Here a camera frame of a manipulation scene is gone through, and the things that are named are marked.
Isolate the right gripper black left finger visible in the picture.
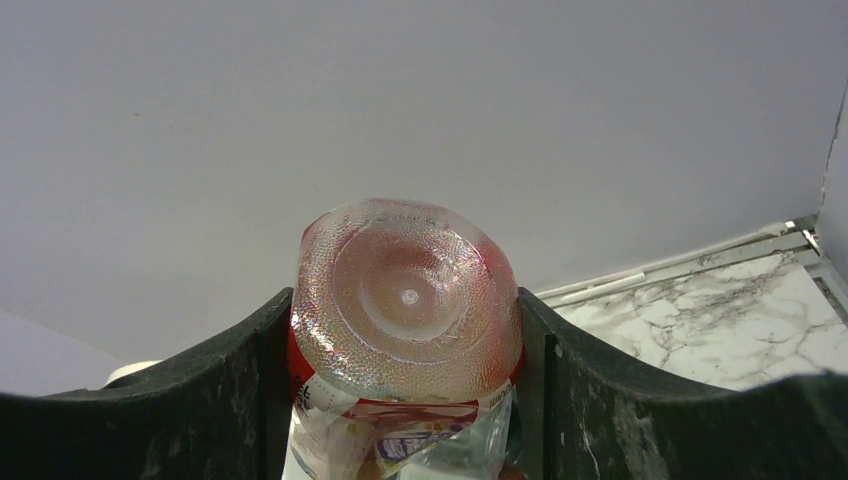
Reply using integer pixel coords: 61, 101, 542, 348
1, 289, 292, 479

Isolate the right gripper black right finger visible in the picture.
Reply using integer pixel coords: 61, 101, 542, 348
516, 290, 847, 479

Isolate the cream orange round drum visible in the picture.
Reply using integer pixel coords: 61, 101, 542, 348
104, 360, 160, 387

